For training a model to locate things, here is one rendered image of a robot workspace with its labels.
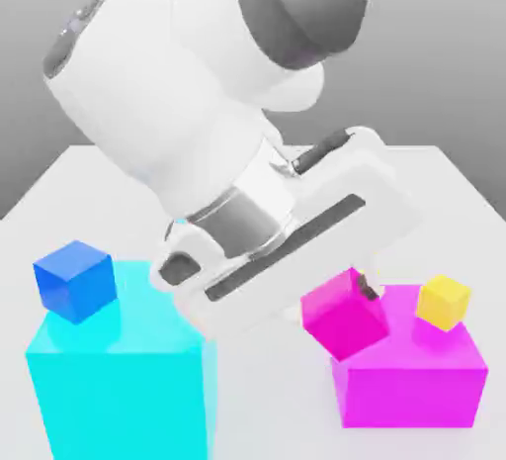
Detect large cyan box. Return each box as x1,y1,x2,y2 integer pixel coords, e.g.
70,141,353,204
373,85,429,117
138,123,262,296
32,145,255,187
25,259,218,460

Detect large magenta box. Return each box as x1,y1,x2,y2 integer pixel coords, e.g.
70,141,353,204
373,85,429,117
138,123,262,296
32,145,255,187
330,283,490,429

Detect small magenta cube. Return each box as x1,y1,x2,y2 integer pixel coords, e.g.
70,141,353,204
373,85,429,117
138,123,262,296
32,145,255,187
299,267,391,363

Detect small blue cube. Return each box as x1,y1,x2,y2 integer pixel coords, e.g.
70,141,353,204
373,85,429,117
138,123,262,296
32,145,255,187
32,239,119,325

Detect small yellow cube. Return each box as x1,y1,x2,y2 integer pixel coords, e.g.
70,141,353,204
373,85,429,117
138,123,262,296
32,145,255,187
415,274,472,332

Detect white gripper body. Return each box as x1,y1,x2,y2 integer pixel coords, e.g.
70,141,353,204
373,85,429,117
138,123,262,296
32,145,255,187
173,126,421,337

